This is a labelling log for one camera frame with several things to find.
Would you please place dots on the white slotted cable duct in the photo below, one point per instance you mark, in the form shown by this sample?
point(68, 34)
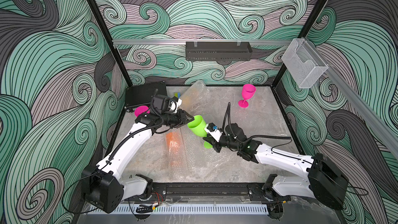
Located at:
point(207, 209)

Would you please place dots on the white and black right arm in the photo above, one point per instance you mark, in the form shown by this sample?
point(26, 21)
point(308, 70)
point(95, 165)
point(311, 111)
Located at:
point(316, 177)

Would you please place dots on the black wall tray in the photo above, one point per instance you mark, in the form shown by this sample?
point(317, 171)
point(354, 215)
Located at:
point(219, 51)

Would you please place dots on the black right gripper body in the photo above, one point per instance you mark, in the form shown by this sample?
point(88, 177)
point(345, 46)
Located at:
point(225, 142)

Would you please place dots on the bubble green glass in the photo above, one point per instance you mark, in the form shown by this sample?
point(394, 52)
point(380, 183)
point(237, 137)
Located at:
point(198, 126)

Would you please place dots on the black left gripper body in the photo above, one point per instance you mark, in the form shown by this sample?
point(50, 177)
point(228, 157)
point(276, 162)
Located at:
point(172, 120)

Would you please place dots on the aluminium right rail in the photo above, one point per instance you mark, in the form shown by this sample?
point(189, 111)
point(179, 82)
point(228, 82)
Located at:
point(352, 80)

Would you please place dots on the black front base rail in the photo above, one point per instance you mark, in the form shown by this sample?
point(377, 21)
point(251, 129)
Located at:
point(199, 189)

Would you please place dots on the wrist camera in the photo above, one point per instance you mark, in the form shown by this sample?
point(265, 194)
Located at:
point(213, 131)
point(165, 105)

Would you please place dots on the bubble orange glass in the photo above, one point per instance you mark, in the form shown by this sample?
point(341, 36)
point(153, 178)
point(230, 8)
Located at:
point(176, 155)

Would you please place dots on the clear acrylic wall bin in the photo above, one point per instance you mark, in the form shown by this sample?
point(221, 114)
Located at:
point(304, 62)

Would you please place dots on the clear bubble wrap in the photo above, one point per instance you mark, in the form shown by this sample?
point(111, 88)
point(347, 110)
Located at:
point(267, 124)
point(201, 161)

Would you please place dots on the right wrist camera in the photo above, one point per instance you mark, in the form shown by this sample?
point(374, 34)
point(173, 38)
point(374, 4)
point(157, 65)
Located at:
point(213, 131)

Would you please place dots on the bubble yellow glass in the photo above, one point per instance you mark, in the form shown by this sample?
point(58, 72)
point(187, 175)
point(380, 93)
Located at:
point(193, 95)

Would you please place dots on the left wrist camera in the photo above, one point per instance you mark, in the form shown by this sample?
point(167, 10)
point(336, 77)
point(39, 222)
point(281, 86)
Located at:
point(165, 105)

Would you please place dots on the pink wine glass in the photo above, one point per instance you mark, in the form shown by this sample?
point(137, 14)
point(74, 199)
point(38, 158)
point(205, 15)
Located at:
point(247, 93)
point(141, 109)

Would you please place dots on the black ribbed case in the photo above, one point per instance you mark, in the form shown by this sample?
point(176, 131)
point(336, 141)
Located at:
point(136, 96)

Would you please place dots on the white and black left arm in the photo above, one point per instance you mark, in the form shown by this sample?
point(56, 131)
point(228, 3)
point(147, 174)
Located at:
point(110, 169)

